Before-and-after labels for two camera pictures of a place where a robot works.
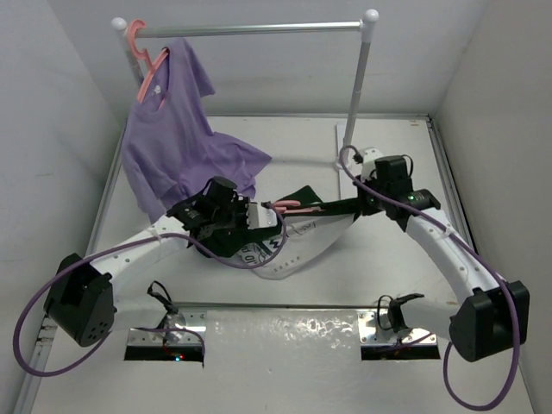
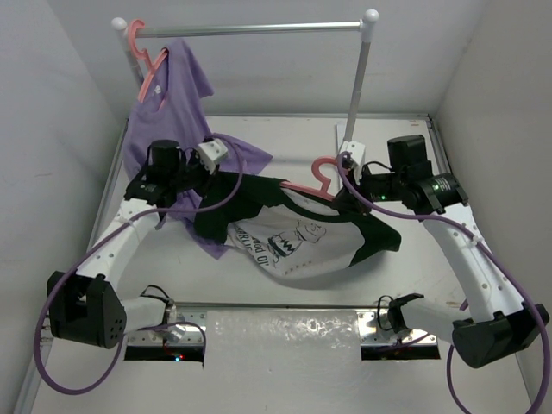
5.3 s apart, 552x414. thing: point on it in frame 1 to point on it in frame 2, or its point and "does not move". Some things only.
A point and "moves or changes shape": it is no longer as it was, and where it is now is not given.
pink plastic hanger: [287, 206] to [322, 191]
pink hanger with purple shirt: [153, 65] does not move
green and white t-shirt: [302, 246] moves or changes shape
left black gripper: [241, 203] to [207, 178]
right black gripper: [365, 206] to [344, 199]
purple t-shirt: [169, 145] does not move
